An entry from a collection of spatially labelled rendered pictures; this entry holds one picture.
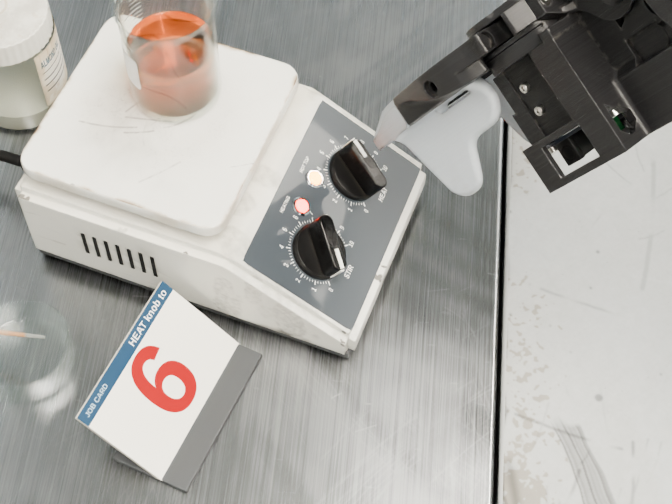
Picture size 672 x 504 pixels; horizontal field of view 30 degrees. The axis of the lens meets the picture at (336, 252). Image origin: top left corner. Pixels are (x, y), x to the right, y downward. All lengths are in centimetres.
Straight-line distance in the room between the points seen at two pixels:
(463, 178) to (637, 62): 11
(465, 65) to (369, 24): 30
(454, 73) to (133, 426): 26
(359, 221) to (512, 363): 12
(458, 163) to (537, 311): 16
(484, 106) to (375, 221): 15
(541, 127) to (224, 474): 25
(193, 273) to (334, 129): 12
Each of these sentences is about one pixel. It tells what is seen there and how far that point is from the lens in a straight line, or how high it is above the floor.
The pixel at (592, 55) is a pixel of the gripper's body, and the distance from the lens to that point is 55.
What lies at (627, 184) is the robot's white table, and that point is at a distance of 79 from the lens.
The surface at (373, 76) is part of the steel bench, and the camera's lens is 82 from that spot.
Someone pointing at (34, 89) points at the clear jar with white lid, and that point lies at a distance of 78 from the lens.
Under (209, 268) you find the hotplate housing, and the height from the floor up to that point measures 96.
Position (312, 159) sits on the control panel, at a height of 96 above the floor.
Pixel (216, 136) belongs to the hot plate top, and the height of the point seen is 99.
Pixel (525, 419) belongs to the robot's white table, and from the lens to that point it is 70.
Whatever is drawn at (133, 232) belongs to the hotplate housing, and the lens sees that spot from 68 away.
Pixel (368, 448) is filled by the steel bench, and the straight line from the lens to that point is 69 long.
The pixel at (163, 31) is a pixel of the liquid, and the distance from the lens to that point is 68.
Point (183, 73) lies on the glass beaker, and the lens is 66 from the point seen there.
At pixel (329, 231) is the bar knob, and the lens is 67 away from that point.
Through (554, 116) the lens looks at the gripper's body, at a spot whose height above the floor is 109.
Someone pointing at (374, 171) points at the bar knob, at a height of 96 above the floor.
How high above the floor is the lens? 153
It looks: 58 degrees down
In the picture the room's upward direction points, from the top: 1 degrees clockwise
